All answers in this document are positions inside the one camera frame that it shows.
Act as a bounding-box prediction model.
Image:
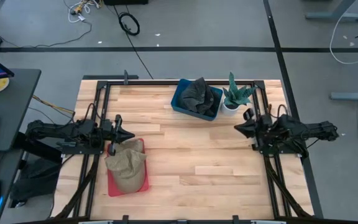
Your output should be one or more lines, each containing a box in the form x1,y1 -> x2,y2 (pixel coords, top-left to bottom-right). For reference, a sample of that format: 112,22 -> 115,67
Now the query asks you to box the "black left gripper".
99,114 -> 135,156

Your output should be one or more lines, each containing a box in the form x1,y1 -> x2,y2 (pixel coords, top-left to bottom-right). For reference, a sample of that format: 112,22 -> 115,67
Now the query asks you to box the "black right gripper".
234,108 -> 272,147

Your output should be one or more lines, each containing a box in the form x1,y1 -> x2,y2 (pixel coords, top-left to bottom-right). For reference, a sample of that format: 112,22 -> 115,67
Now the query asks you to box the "tan baseball cap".
104,148 -> 149,194
108,139 -> 145,156

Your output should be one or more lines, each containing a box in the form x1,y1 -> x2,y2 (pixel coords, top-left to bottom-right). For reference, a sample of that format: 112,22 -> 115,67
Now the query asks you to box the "dark grey baseball cap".
178,77 -> 216,114
197,88 -> 221,118

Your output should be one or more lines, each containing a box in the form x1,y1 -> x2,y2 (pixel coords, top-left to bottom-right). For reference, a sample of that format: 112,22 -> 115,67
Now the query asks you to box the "green succulent in white pot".
221,72 -> 257,116

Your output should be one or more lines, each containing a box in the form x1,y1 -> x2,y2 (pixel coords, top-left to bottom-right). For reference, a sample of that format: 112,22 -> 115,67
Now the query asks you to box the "red plastic bin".
106,138 -> 150,197

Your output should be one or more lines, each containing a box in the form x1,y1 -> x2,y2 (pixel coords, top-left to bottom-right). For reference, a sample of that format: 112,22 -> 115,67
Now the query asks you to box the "blue plastic bin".
170,78 -> 224,122

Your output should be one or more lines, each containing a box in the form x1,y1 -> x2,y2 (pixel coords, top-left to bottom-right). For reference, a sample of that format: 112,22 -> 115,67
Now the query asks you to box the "black flat crossbar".
82,74 -> 139,81

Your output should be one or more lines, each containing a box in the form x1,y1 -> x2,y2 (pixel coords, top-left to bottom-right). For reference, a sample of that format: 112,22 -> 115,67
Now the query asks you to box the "black bag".
9,157 -> 63,206

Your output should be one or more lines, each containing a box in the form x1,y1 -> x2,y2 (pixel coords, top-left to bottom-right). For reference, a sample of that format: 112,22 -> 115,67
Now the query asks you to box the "grey desk foot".
305,0 -> 358,22
329,83 -> 358,102

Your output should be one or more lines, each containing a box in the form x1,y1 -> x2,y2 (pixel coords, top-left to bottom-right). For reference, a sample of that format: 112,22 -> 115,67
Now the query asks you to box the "black side desk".
0,68 -> 63,224

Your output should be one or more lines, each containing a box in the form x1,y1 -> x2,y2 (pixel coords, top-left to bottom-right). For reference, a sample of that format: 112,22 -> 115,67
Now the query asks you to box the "black box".
103,0 -> 149,6

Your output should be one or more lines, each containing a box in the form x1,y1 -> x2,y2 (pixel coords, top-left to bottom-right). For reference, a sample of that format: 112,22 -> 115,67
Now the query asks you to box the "black aluminium table frame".
53,79 -> 315,220

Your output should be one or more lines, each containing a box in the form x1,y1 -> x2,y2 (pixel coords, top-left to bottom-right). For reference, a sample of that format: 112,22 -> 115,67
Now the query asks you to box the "yellow wire bundle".
31,95 -> 74,114

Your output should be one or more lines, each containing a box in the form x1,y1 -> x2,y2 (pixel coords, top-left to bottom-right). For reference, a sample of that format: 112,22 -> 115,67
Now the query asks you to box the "thin black floor cable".
0,14 -> 93,57

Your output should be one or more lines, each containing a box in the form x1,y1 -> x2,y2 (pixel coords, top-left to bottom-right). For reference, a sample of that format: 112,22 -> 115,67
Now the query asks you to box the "coiled black floor cable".
113,4 -> 155,80

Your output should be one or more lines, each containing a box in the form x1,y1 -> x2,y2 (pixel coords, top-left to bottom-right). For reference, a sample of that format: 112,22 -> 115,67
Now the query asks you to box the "white floor cable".
329,12 -> 358,65

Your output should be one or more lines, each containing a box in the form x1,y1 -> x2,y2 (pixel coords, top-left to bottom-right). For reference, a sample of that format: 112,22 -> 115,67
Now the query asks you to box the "white and yellow cable bundle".
63,0 -> 101,24

